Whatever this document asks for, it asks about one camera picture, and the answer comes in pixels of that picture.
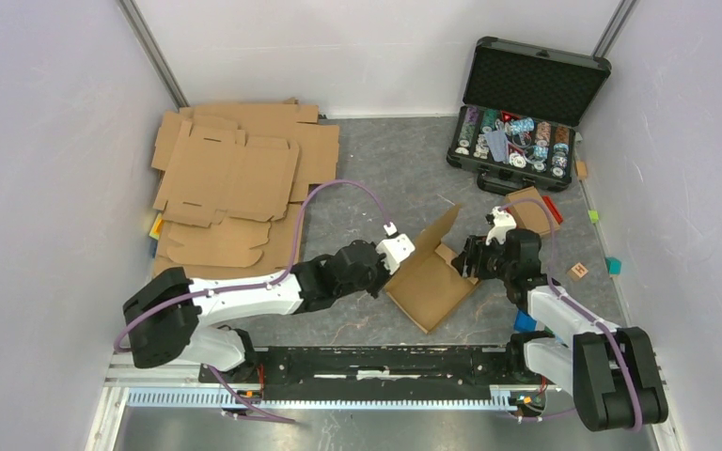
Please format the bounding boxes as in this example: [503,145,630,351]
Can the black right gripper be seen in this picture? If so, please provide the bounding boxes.
[451,235,514,283]

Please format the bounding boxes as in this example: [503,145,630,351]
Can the brown cardboard box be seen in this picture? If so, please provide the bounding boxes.
[385,204,479,334]
[505,187,560,237]

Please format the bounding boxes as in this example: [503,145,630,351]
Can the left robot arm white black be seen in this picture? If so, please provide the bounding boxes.
[120,235,415,383]

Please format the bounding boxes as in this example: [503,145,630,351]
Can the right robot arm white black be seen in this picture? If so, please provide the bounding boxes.
[451,228,669,431]

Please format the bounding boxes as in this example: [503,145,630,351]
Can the blue block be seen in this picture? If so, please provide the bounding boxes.
[513,310,537,333]

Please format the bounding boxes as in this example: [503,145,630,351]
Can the red flat block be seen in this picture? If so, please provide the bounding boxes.
[541,195,564,225]

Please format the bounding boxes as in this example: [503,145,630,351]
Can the wooden letter cube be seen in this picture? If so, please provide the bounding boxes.
[567,262,589,281]

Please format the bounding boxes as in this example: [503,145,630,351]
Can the teal cube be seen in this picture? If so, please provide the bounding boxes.
[605,257,622,276]

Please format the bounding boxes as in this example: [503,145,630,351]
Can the black poker chip case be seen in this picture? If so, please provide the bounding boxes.
[446,37,612,195]

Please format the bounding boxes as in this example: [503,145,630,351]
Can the small wooden block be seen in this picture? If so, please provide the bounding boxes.
[575,161,589,180]

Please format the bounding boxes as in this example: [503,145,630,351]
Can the stack of flat cardboard sheets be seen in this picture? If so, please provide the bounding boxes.
[151,100,340,279]

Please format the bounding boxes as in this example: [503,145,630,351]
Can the colourful blocks under cardboard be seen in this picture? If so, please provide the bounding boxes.
[149,212,164,257]

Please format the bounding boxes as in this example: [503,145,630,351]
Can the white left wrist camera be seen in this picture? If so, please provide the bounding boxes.
[375,222,416,275]

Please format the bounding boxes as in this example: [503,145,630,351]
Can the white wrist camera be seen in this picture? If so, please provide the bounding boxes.
[485,207,517,245]
[375,222,416,275]

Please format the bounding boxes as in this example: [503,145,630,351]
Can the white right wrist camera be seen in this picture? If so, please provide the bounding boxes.
[485,207,517,245]

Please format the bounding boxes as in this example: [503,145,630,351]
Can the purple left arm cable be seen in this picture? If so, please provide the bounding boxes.
[113,179,397,426]

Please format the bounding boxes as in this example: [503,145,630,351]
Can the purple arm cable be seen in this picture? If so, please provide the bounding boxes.
[113,179,397,426]
[500,197,644,433]

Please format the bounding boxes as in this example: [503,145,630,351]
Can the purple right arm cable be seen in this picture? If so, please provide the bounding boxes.
[500,197,644,433]

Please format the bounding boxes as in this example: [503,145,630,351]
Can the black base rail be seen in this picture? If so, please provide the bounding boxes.
[223,345,542,401]

